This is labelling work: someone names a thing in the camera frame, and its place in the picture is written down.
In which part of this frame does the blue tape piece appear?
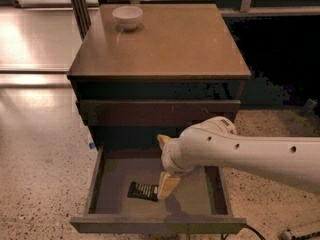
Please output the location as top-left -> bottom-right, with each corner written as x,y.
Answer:
89,142 -> 96,149

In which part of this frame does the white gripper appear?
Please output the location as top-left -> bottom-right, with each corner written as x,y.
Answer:
157,134 -> 196,199

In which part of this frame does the black rxbar chocolate bar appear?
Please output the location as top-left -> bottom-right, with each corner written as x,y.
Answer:
127,182 -> 158,202

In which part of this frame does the brown wooden drawer cabinet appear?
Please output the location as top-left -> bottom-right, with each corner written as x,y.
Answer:
68,4 -> 250,152

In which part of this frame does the white power strip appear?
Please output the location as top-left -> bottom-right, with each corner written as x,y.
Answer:
279,225 -> 320,240

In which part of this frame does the black floor cable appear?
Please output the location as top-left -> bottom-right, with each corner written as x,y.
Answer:
221,225 -> 267,240

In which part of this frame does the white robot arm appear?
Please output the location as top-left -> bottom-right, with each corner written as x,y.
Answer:
157,117 -> 320,199

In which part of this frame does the white ceramic bowl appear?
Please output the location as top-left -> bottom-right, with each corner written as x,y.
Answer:
112,6 -> 143,31

